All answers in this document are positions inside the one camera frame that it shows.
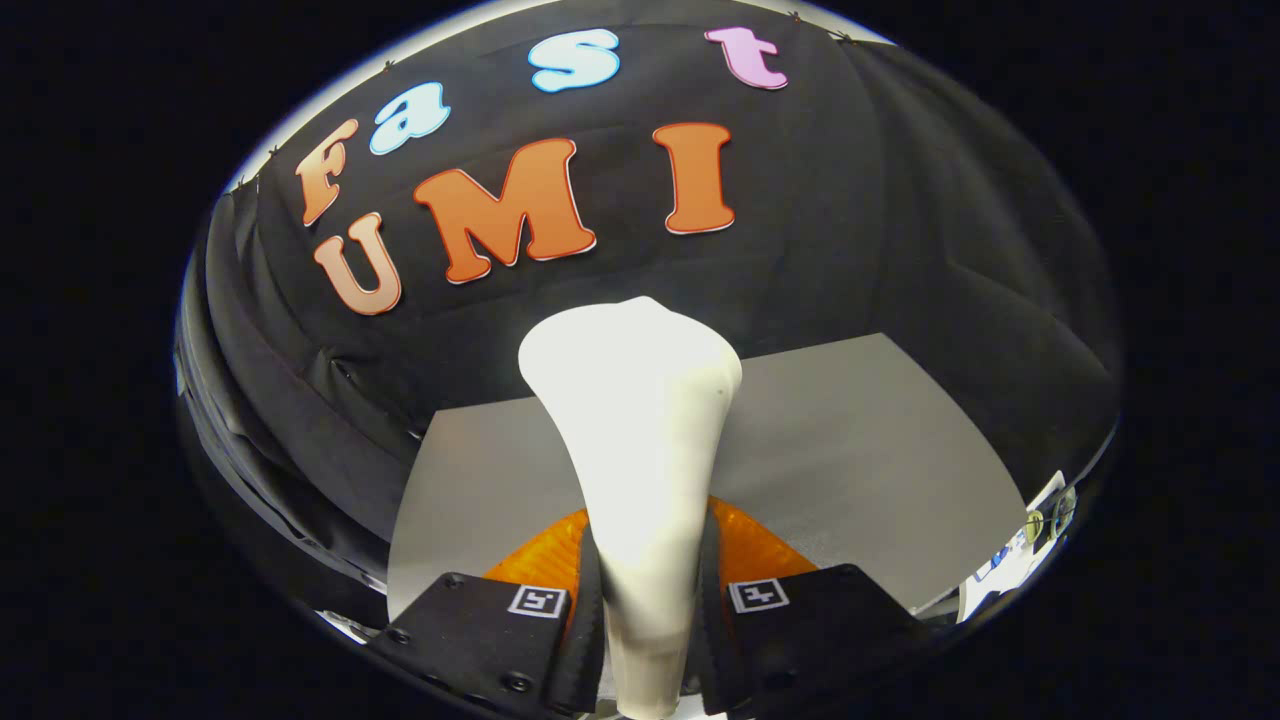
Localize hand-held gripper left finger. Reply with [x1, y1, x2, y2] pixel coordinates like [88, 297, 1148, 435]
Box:
[365, 505, 609, 719]

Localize white desk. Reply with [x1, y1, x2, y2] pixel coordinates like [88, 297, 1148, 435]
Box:
[958, 470, 1081, 623]

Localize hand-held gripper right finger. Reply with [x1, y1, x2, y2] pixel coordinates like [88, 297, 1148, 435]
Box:
[693, 497, 936, 717]

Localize white garment steamer head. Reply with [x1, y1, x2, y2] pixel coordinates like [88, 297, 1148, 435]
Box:
[518, 296, 744, 720]

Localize grey table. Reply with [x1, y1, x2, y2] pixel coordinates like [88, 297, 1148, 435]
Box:
[385, 332, 1031, 626]

